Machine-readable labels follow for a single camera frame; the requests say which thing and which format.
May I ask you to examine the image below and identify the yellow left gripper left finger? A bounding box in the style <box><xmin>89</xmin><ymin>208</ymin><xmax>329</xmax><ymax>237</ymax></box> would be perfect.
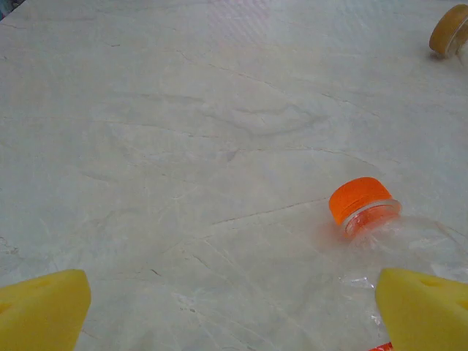
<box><xmin>0</xmin><ymin>269</ymin><xmax>92</xmax><ymax>351</ymax></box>

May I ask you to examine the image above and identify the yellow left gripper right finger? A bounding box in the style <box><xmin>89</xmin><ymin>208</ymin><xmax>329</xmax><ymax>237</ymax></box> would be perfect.
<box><xmin>375</xmin><ymin>267</ymin><xmax>468</xmax><ymax>351</ymax></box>

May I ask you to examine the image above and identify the clear plastic bottle orange cap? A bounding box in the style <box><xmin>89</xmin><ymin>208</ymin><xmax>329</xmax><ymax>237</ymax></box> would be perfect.
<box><xmin>328</xmin><ymin>175</ymin><xmax>468</xmax><ymax>351</ymax></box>

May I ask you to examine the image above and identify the clear plastic bottle brown cap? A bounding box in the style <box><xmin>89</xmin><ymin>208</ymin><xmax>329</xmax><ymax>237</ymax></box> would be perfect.
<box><xmin>428</xmin><ymin>3</ymin><xmax>468</xmax><ymax>70</ymax></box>

